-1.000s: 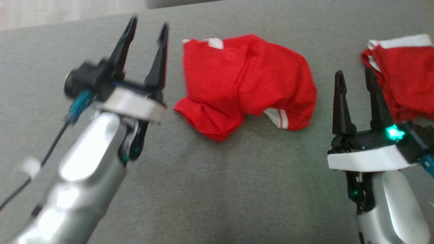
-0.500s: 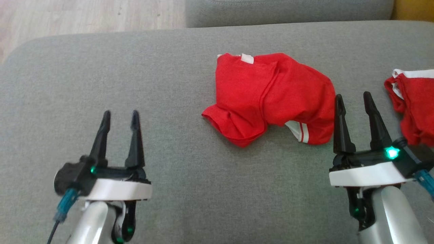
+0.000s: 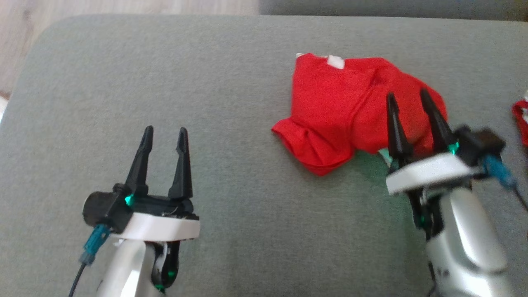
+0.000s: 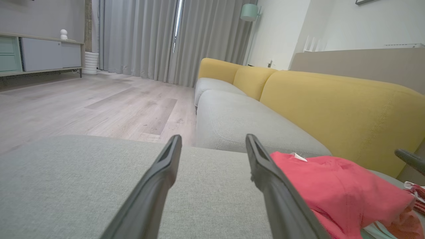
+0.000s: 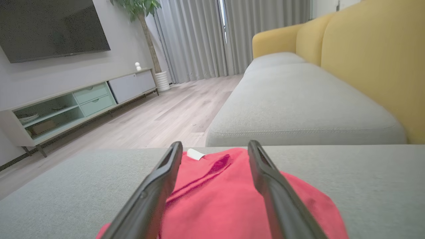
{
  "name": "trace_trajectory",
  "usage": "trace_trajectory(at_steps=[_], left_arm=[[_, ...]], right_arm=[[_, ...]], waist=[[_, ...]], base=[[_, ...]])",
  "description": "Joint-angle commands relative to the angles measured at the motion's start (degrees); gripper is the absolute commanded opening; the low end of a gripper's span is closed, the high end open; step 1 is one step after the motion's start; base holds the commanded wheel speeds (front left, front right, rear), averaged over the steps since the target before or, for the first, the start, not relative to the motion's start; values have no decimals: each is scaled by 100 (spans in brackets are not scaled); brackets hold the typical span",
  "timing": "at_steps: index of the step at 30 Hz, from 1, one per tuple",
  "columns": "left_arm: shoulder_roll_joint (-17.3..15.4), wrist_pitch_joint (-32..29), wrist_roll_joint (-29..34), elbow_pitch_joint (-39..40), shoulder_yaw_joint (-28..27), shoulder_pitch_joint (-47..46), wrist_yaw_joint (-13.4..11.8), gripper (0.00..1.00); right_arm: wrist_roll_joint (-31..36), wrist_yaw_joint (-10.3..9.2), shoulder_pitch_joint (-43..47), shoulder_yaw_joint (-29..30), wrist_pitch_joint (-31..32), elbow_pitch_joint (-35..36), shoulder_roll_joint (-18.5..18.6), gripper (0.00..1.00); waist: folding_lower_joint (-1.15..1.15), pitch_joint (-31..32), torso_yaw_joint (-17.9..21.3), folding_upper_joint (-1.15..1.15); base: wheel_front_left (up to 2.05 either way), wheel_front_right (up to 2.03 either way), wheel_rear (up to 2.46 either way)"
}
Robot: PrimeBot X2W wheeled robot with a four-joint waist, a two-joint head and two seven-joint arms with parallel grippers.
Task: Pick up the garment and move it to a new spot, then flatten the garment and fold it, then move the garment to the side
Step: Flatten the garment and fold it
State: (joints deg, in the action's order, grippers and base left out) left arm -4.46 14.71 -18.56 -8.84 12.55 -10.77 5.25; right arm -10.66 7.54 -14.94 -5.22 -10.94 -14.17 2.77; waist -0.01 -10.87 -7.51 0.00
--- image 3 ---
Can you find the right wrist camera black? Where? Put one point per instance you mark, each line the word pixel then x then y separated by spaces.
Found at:
pixel 478 144

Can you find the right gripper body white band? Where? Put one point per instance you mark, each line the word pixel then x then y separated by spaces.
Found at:
pixel 429 173

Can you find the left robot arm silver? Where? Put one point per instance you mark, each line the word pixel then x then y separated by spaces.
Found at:
pixel 123 268

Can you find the red number 23 jersey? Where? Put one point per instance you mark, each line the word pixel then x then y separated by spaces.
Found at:
pixel 330 107

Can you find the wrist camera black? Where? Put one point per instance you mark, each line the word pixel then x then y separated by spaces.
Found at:
pixel 478 144
pixel 105 210

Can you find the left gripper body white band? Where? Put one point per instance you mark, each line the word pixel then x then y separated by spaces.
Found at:
pixel 165 227

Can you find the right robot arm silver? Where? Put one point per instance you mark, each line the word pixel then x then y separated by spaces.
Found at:
pixel 466 247

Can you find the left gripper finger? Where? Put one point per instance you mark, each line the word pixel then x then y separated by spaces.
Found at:
pixel 141 169
pixel 182 173

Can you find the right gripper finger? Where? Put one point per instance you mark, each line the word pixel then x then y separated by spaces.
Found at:
pixel 397 136
pixel 439 128

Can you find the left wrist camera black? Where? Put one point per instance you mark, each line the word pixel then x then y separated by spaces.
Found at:
pixel 105 210

